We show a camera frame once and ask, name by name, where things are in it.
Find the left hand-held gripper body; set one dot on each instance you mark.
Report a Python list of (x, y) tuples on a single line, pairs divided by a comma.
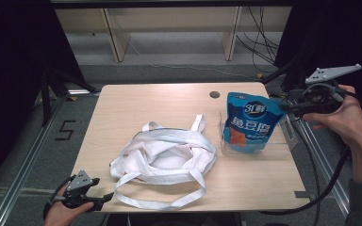
[(80, 188)]

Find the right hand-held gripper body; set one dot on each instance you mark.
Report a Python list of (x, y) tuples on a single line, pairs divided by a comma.
[(319, 99)]

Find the clear plastic box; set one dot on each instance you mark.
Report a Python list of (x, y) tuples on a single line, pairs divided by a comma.
[(278, 148)]

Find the blue snack pouch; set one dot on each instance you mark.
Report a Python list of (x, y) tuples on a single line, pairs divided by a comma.
[(251, 128)]

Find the white cloth tote bag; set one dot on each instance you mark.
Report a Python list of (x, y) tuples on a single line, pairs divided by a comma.
[(169, 157)]

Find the person's left hand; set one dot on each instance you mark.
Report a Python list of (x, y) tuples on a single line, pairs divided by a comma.
[(58, 215)]

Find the person's right hand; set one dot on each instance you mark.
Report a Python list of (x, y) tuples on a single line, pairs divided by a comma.
[(348, 125)]

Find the black curtain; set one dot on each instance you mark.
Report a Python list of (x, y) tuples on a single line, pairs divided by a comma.
[(333, 34), (9, 78)]

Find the black metal stand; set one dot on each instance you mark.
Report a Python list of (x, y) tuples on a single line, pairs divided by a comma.
[(48, 94)]

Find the aluminium floor rail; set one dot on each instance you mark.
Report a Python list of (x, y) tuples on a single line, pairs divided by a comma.
[(19, 175), (326, 169)]

